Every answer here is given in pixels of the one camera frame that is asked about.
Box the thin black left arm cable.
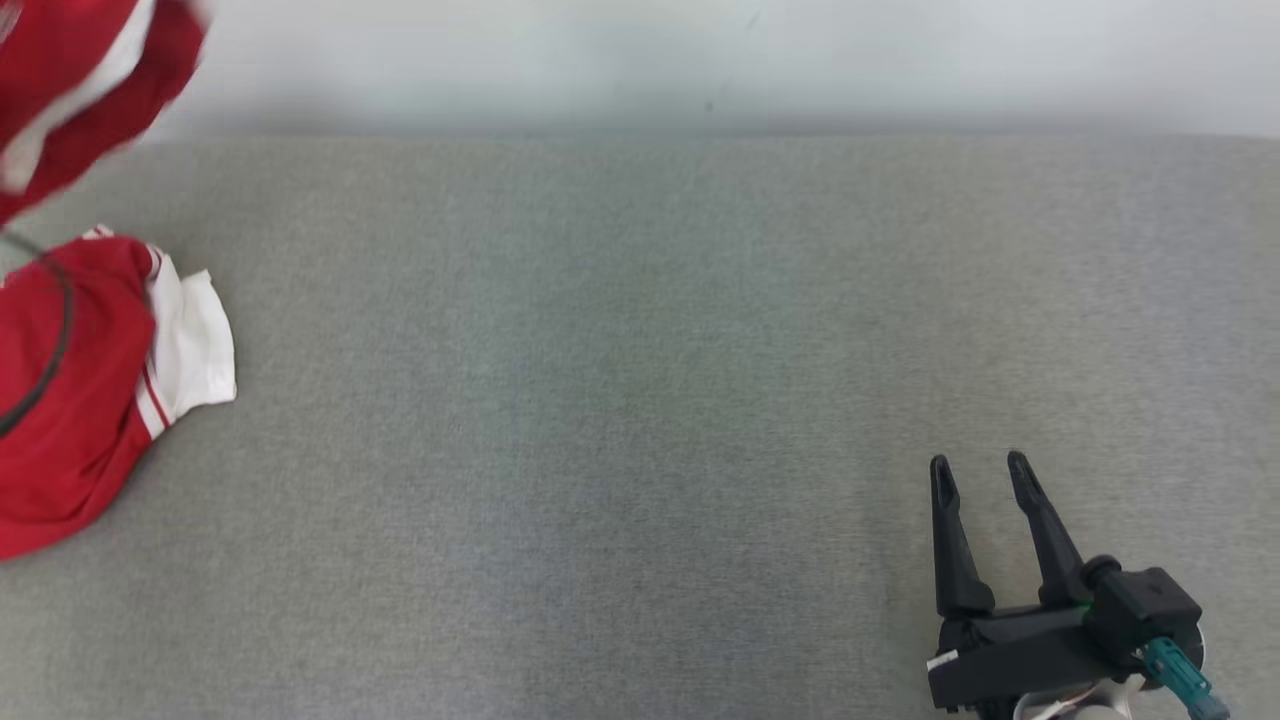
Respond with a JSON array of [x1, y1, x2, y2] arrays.
[[0, 232, 76, 437]]

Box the teal camera cable connector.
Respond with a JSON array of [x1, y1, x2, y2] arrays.
[[1135, 635, 1231, 720]]

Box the red and white jersey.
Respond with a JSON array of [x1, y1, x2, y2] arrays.
[[0, 225, 238, 561]]

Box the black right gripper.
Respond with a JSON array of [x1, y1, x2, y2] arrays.
[[928, 450, 1143, 713]]

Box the red Bulls 23 shorts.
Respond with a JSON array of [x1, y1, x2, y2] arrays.
[[0, 0, 213, 226]]

